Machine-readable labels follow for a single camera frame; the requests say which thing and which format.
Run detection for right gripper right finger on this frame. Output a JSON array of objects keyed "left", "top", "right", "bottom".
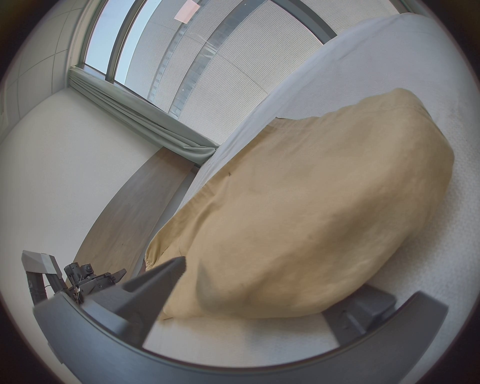
[{"left": 323, "top": 283, "right": 398, "bottom": 344}]

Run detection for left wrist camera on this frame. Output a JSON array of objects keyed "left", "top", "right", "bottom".
[{"left": 64, "top": 262, "right": 96, "bottom": 282}]

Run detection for bed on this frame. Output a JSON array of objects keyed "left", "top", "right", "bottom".
[{"left": 71, "top": 13, "right": 480, "bottom": 355}]

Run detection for grey-green curtain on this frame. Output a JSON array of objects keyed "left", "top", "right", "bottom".
[{"left": 67, "top": 67, "right": 220, "bottom": 166}]

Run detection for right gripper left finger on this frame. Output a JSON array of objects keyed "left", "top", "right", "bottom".
[{"left": 80, "top": 256, "right": 187, "bottom": 348}]

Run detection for tan shorts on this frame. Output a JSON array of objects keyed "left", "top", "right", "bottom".
[{"left": 144, "top": 88, "right": 455, "bottom": 321}]

